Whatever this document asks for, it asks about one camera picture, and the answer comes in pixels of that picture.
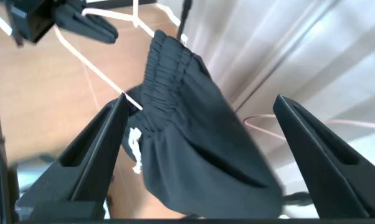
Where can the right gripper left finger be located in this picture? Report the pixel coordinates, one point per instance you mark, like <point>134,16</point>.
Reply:
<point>59,193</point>

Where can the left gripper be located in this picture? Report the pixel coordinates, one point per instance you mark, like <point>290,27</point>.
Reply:
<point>31,21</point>

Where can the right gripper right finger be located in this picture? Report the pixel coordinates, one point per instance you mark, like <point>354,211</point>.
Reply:
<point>330,193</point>

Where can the pink clothes hanger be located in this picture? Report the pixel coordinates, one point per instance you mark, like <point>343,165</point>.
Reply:
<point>137,21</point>
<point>362,124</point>

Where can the black shorts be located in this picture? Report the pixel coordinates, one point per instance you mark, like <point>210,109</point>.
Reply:
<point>200,140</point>

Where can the black clothes rack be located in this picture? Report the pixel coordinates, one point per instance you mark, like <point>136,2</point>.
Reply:
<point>184,15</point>

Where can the beige curtain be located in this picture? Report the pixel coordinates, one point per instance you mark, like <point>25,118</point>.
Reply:
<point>299,46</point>

